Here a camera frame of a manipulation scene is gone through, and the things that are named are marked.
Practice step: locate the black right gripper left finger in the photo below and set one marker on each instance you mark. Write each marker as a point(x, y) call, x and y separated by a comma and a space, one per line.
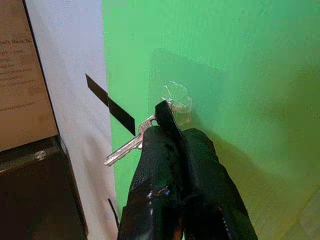
point(155, 170)

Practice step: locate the dark wooden cabinet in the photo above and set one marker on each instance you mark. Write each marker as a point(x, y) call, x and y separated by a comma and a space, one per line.
point(35, 195)

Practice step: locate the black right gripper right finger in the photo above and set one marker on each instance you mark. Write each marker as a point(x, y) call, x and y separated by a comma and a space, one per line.
point(205, 180)

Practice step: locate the long black tape strip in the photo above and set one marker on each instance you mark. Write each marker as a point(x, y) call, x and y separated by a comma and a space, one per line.
point(110, 103)

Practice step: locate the framed printed paper sign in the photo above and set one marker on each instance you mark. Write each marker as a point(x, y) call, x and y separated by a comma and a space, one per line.
point(20, 87)

